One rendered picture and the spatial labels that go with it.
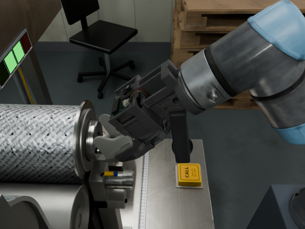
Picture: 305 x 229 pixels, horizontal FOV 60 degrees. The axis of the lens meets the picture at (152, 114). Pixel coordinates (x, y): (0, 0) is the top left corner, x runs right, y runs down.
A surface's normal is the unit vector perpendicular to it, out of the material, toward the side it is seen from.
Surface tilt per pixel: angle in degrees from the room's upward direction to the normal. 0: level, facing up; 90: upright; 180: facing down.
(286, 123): 102
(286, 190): 0
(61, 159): 74
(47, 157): 69
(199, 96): 80
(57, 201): 2
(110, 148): 88
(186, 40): 90
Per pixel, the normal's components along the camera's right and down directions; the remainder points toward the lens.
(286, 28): -0.41, 0.11
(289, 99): -0.05, 0.56
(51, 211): 0.00, -0.56
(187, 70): -0.63, -0.33
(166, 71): -0.65, -0.57
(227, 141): 0.00, -0.73
